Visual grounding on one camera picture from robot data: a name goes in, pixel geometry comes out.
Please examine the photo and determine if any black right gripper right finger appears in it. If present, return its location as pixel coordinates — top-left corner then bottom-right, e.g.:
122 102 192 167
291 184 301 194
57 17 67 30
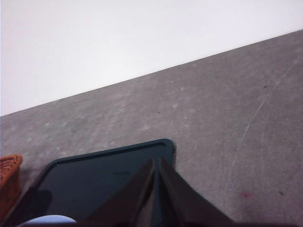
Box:
159 158 238 227

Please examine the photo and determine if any light blue plate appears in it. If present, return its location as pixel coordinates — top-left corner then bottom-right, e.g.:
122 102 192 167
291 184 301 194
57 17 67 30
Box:
18 215 77 227

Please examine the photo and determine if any brown wicker basket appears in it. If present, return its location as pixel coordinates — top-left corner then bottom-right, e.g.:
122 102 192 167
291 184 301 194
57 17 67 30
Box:
0 154 23 220

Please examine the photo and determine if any dark green rectangular tray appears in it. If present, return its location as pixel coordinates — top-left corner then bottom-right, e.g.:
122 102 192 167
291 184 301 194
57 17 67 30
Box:
5 139 176 227

